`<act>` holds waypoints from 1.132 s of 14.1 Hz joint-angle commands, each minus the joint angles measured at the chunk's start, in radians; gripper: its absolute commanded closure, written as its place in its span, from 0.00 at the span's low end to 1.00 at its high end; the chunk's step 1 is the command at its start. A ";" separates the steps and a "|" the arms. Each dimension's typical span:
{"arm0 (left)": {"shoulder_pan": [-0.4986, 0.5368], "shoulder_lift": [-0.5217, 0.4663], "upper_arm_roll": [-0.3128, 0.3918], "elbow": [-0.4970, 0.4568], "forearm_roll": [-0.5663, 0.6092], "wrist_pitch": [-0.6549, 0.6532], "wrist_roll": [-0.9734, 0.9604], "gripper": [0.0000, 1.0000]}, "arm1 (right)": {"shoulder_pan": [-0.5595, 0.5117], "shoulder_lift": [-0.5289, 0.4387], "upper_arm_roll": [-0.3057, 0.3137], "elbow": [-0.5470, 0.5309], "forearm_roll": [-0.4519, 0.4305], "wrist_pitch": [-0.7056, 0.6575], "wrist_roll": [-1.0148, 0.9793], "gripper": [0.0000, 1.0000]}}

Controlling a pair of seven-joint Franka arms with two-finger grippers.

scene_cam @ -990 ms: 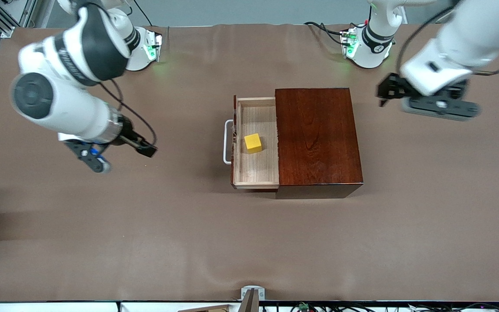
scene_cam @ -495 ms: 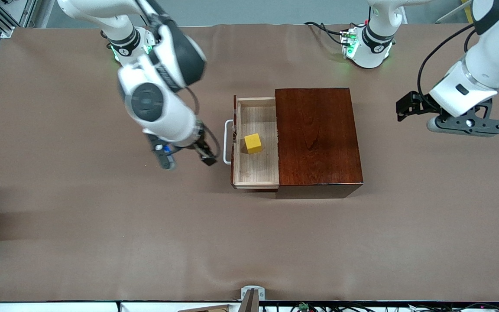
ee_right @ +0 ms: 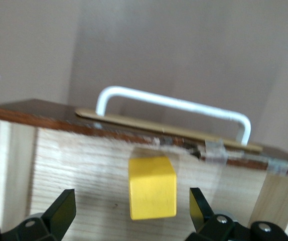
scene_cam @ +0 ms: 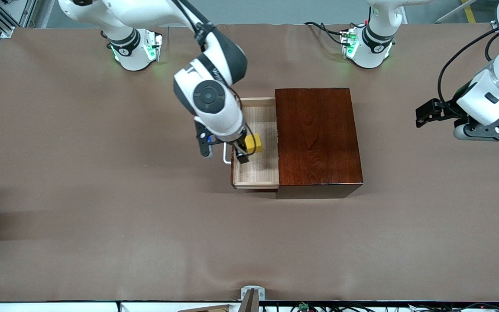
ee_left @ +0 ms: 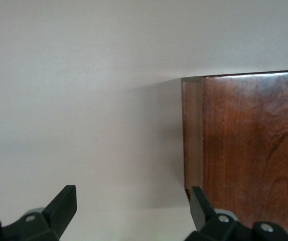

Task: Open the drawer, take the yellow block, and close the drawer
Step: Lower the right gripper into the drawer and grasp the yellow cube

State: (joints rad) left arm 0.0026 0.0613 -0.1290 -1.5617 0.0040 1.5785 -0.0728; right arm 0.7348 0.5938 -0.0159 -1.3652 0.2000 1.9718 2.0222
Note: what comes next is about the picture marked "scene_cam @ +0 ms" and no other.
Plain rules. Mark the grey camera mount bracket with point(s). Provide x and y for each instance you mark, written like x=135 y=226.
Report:
x=253 y=303

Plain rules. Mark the metal connector plate green light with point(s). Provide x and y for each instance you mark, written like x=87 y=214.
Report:
x=152 y=47
x=349 y=45

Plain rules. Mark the grey metal rail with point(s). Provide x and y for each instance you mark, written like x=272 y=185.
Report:
x=453 y=12

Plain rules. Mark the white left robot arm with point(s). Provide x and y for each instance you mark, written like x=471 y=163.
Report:
x=375 y=56

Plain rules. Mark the yellow block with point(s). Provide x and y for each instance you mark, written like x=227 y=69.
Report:
x=256 y=142

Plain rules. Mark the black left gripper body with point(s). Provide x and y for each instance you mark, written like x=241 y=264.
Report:
x=447 y=111

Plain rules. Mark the green terminal connector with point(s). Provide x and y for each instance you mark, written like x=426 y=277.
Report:
x=304 y=307

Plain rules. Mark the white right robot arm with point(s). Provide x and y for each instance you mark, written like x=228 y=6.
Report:
x=215 y=117

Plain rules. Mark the dark wooden cabinet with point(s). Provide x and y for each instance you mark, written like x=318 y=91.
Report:
x=319 y=143

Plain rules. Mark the brown table cloth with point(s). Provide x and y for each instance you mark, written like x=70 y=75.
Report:
x=145 y=242

